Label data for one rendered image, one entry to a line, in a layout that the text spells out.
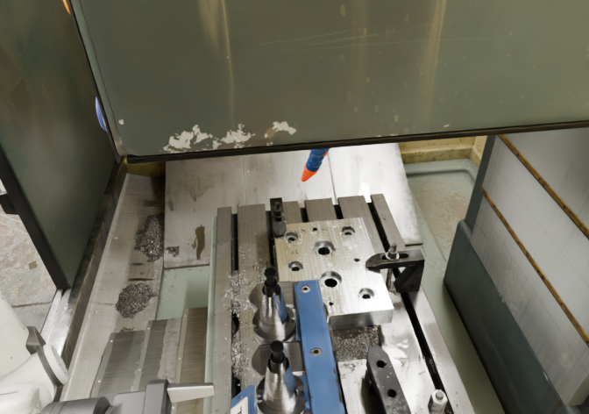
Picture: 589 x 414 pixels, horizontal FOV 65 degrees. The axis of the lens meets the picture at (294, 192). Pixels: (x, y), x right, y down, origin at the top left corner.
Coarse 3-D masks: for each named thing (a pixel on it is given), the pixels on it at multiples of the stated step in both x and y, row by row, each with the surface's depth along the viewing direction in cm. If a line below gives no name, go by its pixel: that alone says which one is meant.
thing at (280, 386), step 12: (288, 360) 54; (276, 372) 53; (288, 372) 54; (264, 384) 57; (276, 384) 54; (288, 384) 54; (264, 396) 57; (276, 396) 55; (288, 396) 55; (276, 408) 56; (288, 408) 56
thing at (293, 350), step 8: (264, 344) 65; (288, 344) 65; (296, 344) 65; (256, 352) 64; (264, 352) 64; (288, 352) 64; (296, 352) 64; (256, 360) 63; (264, 360) 63; (296, 360) 63; (256, 368) 62; (264, 368) 62; (296, 368) 62; (304, 368) 62; (264, 376) 61
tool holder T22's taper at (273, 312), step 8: (264, 288) 63; (264, 296) 62; (272, 296) 62; (280, 296) 62; (264, 304) 63; (272, 304) 62; (280, 304) 63; (264, 312) 63; (272, 312) 63; (280, 312) 63; (264, 320) 64; (272, 320) 64; (280, 320) 64; (288, 320) 66; (264, 328) 65; (272, 328) 64; (280, 328) 65
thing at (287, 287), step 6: (282, 282) 73; (288, 282) 73; (258, 288) 73; (282, 288) 72; (288, 288) 72; (252, 294) 72; (258, 294) 72; (282, 294) 72; (288, 294) 72; (252, 300) 71; (258, 300) 71; (288, 300) 71; (294, 300) 71; (252, 306) 70; (258, 306) 70; (288, 306) 70; (294, 306) 70
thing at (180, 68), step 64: (128, 0) 27; (192, 0) 27; (256, 0) 28; (320, 0) 28; (384, 0) 28; (448, 0) 29; (512, 0) 29; (576, 0) 30; (128, 64) 29; (192, 64) 30; (256, 64) 30; (320, 64) 31; (384, 64) 31; (448, 64) 32; (512, 64) 32; (576, 64) 33; (128, 128) 32; (192, 128) 32; (256, 128) 33; (320, 128) 34; (384, 128) 34; (448, 128) 35; (512, 128) 36
